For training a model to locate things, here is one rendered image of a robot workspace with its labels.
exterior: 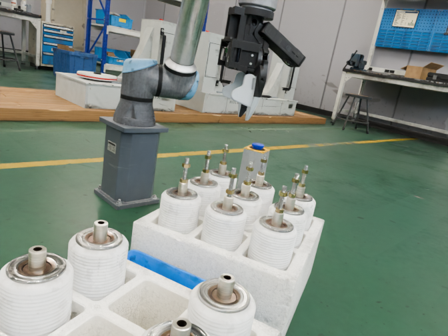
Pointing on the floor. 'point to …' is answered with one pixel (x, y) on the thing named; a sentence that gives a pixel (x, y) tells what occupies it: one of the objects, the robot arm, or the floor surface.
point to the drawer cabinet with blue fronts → (49, 42)
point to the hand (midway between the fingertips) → (247, 113)
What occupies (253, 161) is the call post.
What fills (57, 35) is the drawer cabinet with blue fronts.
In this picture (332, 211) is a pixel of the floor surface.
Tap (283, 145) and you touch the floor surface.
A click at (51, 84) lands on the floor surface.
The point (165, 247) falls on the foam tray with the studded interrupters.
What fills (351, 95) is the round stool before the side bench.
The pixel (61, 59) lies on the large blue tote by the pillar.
